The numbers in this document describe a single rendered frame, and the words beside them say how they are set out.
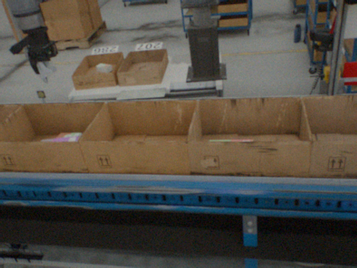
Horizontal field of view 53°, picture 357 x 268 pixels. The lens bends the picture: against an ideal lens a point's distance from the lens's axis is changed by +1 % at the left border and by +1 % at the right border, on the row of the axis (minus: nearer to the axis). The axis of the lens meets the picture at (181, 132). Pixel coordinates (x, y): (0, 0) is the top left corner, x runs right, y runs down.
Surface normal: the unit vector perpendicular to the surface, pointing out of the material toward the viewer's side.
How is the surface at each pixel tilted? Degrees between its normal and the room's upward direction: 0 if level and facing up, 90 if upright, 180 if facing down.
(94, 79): 91
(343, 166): 91
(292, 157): 90
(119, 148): 90
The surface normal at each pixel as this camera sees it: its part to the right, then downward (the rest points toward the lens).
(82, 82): -0.04, 0.56
